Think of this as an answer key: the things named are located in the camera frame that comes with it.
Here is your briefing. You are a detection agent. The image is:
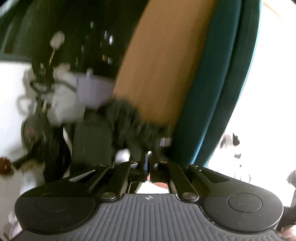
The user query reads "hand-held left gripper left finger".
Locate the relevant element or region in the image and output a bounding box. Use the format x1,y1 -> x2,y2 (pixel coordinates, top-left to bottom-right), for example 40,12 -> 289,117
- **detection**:
61,152 -> 149,202

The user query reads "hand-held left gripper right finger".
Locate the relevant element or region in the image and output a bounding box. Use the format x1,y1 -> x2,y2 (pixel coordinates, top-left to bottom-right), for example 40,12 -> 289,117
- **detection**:
149,152 -> 234,202

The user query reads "black garment with label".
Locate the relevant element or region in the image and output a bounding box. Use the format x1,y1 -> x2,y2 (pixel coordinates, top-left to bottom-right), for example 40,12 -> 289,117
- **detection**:
105,97 -> 173,156

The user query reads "pale lilac container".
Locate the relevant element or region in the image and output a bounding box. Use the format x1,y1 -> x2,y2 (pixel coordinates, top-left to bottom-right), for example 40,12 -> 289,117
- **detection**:
76,68 -> 115,109

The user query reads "white cloth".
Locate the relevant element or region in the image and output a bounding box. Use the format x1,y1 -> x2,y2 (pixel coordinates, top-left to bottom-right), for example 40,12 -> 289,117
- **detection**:
47,65 -> 85,127

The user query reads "wooden board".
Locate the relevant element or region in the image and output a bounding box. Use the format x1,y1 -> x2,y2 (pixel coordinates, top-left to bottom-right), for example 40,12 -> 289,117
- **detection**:
113,0 -> 218,137

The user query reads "teal curtain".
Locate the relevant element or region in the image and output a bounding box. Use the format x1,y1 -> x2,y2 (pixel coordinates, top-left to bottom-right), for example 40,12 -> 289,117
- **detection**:
172,0 -> 263,167

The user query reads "black shelf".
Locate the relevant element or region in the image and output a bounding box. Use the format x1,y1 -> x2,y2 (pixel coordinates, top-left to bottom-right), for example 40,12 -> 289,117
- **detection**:
0,0 -> 148,77

